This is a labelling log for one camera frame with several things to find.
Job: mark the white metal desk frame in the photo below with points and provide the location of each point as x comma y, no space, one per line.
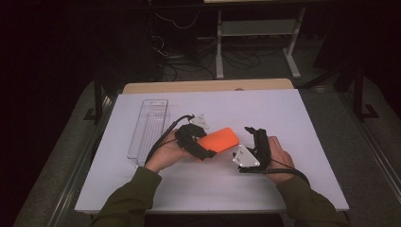
257,27

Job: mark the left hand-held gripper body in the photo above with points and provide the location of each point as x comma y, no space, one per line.
186,137

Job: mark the black metal stand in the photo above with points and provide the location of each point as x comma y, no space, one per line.
97,101
358,94

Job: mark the orange phone case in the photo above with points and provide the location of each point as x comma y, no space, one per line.
222,140

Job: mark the light wooden table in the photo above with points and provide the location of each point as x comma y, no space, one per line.
208,85

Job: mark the clear plastic tray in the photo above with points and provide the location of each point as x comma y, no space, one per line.
149,126

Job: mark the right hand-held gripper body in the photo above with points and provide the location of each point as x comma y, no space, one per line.
263,151

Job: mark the person's left hand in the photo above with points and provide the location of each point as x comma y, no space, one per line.
167,153

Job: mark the person's right hand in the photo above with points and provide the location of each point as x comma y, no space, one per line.
282,164

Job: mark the metal floor rail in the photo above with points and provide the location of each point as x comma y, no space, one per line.
378,157
75,183

